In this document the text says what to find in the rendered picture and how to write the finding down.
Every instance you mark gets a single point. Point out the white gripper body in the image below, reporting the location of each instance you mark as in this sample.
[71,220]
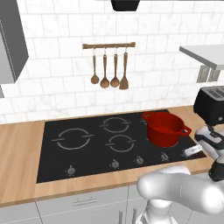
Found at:
[193,150]

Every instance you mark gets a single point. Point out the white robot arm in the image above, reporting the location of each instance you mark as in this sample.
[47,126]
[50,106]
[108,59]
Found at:
[175,188]

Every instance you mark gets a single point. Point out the red cooking pot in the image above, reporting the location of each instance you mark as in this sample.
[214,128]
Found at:
[163,135]

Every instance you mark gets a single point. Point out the black toaster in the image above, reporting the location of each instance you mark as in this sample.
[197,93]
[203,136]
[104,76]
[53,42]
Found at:
[208,108]

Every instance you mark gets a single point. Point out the narrow grey drawer front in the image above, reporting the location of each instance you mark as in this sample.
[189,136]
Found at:
[132,194]

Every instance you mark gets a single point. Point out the grey cupboard door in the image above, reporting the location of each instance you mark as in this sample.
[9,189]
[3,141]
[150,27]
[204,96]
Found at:
[87,219]
[140,207]

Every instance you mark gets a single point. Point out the wooden spatula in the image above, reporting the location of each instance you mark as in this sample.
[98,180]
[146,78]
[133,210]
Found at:
[124,83]

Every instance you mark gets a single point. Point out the black glass hob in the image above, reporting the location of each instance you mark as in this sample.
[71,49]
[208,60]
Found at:
[96,159]

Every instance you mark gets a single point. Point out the large wooden spoon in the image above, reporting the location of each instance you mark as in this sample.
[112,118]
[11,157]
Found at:
[104,82]
[115,81]

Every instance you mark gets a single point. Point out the small wooden spoon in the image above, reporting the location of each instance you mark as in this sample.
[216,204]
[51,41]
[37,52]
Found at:
[94,78]

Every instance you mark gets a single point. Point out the wide grey drawer front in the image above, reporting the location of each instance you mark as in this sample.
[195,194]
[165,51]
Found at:
[58,205]

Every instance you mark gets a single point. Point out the black range hood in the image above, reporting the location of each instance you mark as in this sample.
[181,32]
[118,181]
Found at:
[125,5]

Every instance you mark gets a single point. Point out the grey base cupboard front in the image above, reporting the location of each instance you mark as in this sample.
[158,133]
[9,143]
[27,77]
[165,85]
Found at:
[17,214]

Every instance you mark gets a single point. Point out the grey wall outlet plate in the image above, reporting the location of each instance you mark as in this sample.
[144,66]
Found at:
[214,75]
[202,74]

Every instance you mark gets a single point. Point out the grey wall shelf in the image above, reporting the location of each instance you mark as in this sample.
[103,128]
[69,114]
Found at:
[208,54]

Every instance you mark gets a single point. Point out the wooden utensil rail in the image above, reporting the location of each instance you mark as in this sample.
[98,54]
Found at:
[108,45]

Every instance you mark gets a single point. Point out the grey wall cupboard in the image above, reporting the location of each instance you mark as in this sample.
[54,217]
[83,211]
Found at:
[10,43]

